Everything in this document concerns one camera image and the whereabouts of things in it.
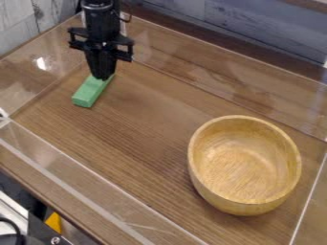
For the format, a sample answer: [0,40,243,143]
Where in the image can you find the brown wooden bowl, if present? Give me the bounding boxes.
[189,115,303,216]

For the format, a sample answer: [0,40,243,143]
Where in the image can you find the clear acrylic corner bracket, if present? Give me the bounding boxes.
[120,12,131,36]

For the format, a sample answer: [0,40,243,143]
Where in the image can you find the green rectangular block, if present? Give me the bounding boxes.
[72,76,114,108]

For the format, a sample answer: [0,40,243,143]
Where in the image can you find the black cable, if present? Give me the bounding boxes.
[0,217,24,245]

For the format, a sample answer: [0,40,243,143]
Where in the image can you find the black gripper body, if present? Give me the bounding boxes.
[68,28,134,62]

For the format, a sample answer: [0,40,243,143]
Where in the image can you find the yellow warning label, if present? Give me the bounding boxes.
[44,212,63,234]

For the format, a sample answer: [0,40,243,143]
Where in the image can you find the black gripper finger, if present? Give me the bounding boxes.
[103,52,116,80]
[84,50,103,79]

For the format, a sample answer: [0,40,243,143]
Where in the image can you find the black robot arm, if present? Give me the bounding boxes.
[68,0,134,80]

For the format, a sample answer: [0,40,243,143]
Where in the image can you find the clear acrylic tray walls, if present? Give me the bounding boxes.
[0,19,327,245]

